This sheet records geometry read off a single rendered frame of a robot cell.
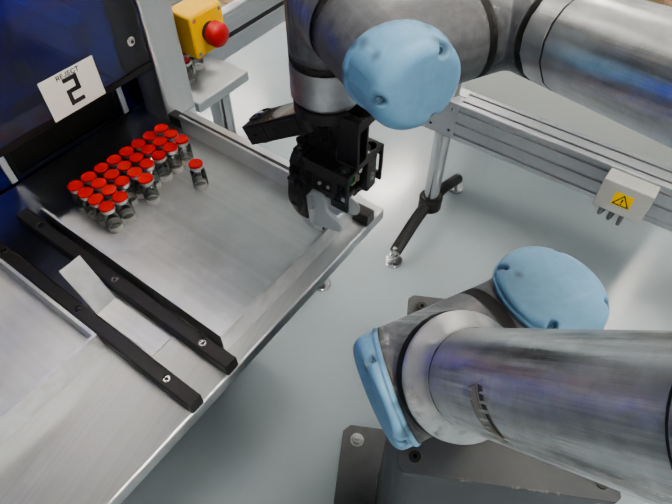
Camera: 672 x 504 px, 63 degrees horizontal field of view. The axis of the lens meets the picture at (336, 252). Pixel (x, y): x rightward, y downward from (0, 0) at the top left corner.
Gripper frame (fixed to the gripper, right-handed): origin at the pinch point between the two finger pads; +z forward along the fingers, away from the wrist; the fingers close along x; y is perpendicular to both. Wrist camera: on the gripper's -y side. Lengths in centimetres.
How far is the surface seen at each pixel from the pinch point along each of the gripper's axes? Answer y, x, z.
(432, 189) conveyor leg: -20, 86, 73
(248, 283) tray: -3.0, -11.0, 4.3
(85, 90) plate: -35.9, -5.5, -8.6
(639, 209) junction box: 36, 80, 43
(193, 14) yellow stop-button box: -35.8, 15.8, -10.7
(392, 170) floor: -46, 105, 92
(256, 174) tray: -15.8, 5.2, 4.2
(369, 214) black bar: 3.8, 6.9, 2.5
